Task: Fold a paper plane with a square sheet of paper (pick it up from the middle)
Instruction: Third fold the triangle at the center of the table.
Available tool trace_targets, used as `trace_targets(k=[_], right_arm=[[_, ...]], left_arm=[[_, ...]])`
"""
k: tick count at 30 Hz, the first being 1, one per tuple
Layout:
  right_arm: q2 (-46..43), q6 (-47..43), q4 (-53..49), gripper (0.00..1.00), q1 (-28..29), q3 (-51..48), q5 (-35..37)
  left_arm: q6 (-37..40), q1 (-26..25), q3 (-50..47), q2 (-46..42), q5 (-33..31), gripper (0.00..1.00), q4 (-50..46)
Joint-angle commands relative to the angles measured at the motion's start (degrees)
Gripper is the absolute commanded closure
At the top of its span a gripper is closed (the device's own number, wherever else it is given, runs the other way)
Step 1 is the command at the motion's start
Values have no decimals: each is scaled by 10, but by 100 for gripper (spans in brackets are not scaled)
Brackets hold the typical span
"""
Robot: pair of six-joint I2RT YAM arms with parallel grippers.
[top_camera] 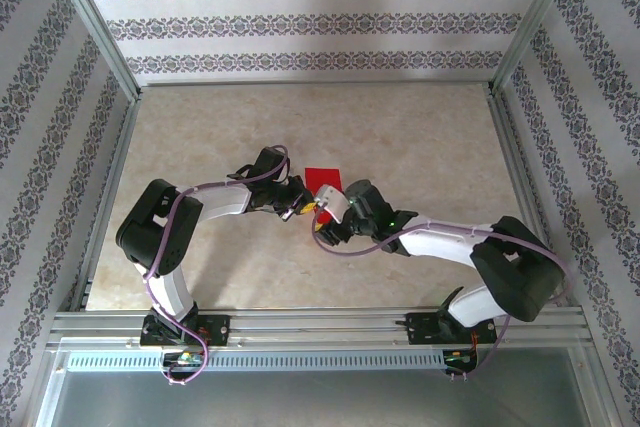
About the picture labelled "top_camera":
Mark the aluminium right side rail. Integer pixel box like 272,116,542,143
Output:
485,89,584,309

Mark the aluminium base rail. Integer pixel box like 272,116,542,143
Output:
47,307,592,351

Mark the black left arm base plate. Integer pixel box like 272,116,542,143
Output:
139,313,232,348

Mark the red paper sheet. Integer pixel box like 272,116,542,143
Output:
303,165,343,224

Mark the slotted grey cable duct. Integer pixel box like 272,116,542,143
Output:
64,350,447,373

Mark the aluminium left corner post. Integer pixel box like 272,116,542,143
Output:
42,0,142,104

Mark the aluminium corner post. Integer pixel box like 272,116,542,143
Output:
488,0,585,97
42,0,142,104

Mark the aluminium left side rail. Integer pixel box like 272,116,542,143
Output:
67,94,141,312

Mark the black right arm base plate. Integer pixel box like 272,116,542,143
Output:
405,311,499,347

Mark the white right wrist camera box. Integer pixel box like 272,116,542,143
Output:
313,183,348,225

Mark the grey metal sheet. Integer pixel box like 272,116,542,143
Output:
32,346,619,427

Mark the aluminium right corner post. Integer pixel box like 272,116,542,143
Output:
488,0,585,97

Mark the aluminium back rail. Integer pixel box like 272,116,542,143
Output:
137,77,494,91

